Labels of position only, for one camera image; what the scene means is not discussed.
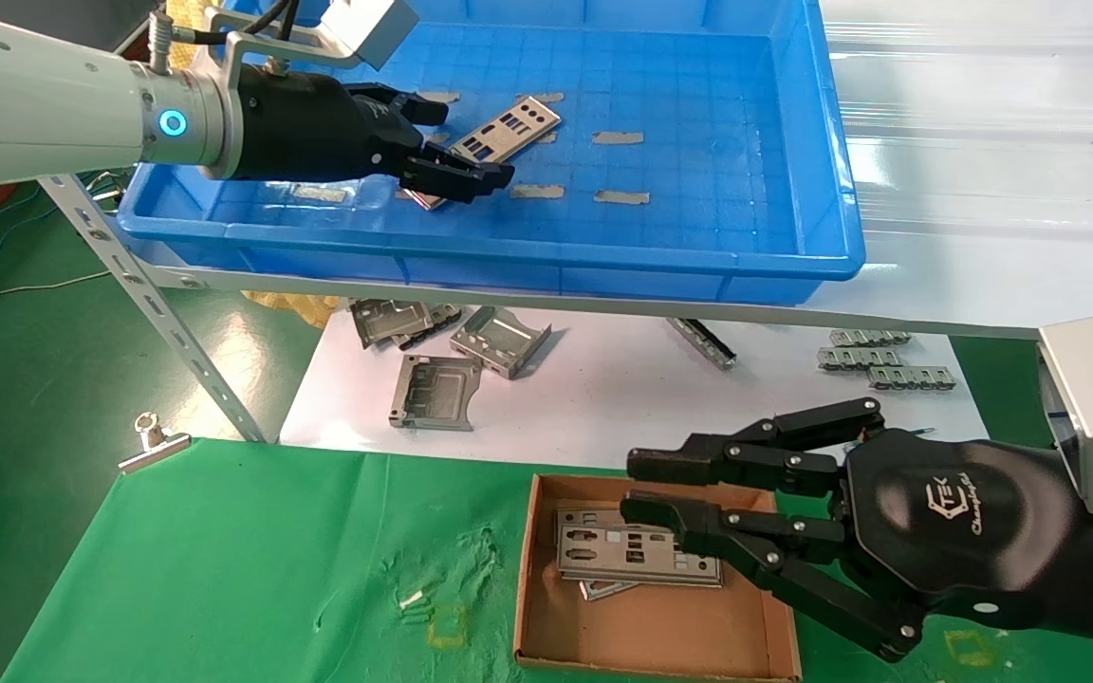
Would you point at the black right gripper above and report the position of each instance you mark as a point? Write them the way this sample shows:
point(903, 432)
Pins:
point(964, 522)

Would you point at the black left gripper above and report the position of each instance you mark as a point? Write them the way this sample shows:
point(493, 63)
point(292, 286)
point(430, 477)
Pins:
point(309, 128)

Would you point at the silver metal io shield plate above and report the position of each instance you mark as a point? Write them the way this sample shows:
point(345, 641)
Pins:
point(603, 590)
point(603, 560)
point(594, 518)
point(518, 123)

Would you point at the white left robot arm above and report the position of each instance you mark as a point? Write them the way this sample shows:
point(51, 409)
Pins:
point(44, 95)

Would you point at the brown cardboard box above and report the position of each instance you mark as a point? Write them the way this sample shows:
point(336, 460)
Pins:
point(641, 636)

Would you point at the blue plastic tray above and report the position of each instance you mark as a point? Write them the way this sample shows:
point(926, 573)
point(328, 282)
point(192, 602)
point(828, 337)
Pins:
point(698, 237)

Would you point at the long narrow metal strip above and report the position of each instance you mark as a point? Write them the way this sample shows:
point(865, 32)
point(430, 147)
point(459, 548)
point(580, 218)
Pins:
point(703, 343)

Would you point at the white paper sheet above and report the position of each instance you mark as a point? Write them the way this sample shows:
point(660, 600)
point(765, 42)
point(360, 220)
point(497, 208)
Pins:
point(603, 408)

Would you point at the small white scrap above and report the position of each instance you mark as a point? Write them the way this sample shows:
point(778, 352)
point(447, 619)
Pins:
point(411, 599)

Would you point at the silver binder clip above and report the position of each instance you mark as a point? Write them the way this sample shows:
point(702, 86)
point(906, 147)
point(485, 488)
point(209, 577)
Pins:
point(156, 451)

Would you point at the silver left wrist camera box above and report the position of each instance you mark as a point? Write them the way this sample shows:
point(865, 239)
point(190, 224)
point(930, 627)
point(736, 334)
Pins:
point(371, 28)

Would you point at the dark metal bracket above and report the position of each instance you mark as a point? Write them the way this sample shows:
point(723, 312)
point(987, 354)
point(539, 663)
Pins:
point(440, 318)

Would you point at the open metal tray bracket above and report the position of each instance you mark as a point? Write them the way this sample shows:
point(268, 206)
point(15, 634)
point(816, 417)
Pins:
point(499, 340)

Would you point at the flat square metal frame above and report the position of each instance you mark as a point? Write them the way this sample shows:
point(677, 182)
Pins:
point(437, 394)

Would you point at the grey shelf edge rail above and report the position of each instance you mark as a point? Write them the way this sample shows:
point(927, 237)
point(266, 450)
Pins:
point(214, 280)

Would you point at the perforated grey shelf post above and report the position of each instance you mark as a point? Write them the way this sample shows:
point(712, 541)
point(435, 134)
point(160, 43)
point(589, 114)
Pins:
point(157, 304)

